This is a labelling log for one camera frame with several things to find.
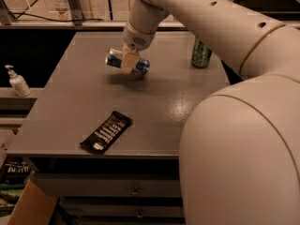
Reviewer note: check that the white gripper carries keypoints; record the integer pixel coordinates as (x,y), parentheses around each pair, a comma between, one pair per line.
(136,40)

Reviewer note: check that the red bull can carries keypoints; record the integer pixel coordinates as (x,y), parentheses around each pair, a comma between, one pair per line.
(114,59)

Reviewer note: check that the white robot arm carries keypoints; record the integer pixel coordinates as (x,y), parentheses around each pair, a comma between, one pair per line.
(239,155)

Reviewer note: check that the green drink can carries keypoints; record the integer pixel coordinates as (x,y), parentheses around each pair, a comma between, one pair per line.
(201,55)

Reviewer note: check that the black snack bar wrapper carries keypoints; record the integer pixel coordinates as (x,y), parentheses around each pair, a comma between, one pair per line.
(107,133)

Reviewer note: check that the grey drawer cabinet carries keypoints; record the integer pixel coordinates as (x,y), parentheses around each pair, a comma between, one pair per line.
(81,94)

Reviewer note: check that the white pump bottle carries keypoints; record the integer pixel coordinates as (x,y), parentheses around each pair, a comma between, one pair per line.
(17,82)

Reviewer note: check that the upper drawer knob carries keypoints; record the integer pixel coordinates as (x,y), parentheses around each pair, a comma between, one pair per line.
(135,192)

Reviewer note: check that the drawer knob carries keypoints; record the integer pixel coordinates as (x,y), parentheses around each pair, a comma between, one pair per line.
(139,215)
(135,192)

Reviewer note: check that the lower drawer knob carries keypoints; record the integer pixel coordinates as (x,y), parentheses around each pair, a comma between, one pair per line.
(139,215)

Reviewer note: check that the dark snack package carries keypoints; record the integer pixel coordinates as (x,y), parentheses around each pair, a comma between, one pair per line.
(16,172)

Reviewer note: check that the cardboard box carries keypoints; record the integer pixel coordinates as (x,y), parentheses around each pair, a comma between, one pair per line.
(34,207)

